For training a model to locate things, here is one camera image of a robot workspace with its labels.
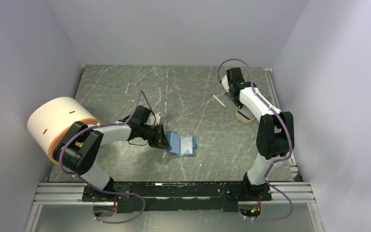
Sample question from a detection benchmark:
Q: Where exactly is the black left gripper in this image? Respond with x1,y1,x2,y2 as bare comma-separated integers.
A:
140,123,171,151

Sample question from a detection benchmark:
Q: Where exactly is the blue card holder wallet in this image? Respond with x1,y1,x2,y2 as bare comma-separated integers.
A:
167,131,198,157

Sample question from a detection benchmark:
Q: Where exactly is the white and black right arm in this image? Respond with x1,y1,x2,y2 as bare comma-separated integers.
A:
221,68,294,200

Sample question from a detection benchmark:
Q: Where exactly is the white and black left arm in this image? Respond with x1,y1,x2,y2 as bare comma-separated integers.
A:
52,106,171,201

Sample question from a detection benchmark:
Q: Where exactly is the white pen with red cap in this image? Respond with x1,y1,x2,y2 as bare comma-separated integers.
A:
212,94,226,107

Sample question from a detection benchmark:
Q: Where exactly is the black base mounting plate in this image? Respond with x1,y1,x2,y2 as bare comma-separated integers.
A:
82,180,272,213

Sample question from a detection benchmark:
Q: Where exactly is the white and orange cylinder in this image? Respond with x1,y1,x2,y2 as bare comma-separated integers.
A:
27,97,99,165

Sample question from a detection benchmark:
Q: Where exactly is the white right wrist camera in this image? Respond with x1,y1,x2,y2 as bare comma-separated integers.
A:
220,75,229,93

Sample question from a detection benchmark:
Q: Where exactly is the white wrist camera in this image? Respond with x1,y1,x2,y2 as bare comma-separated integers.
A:
220,75,229,93
155,112,166,125

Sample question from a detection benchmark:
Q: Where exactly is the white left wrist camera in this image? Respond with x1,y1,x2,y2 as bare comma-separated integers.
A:
155,112,166,125

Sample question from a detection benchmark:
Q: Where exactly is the aluminium rail frame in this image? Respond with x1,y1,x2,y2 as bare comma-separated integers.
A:
24,182,113,232

